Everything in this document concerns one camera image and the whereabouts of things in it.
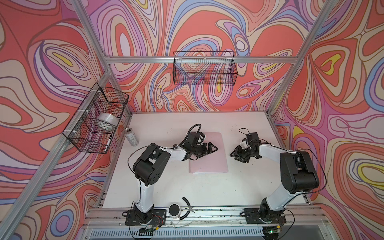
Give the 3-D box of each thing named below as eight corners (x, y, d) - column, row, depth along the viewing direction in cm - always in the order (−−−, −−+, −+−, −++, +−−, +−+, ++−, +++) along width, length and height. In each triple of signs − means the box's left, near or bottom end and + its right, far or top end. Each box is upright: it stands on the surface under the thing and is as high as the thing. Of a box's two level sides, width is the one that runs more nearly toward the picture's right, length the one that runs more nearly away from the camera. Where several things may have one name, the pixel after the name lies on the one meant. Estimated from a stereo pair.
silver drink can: (131, 147, 102) (123, 134, 90) (133, 140, 105) (125, 127, 94) (138, 147, 102) (131, 134, 90) (140, 140, 105) (133, 127, 94)
